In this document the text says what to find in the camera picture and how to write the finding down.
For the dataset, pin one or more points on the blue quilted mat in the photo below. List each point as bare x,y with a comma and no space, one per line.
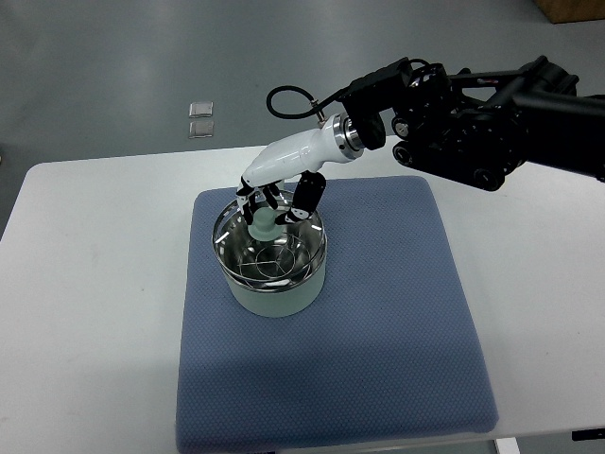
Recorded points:
388,350

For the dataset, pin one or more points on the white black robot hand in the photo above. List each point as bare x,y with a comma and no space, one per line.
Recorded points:
301,154

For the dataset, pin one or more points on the black table bracket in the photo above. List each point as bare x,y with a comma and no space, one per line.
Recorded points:
588,434

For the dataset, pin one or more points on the pale green pot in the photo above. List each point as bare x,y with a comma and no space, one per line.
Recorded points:
282,303

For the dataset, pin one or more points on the glass lid green knob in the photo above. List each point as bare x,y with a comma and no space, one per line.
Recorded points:
264,256

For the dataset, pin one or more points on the lower floor plate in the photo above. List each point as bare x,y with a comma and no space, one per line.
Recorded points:
201,129

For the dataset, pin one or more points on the upper floor plate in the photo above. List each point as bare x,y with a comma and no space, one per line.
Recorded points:
199,109

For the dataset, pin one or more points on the brown cardboard box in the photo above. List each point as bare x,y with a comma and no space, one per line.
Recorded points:
571,11

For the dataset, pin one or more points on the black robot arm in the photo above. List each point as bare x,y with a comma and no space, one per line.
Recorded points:
476,128

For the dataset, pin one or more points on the floor plate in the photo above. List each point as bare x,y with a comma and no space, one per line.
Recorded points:
201,129
199,109

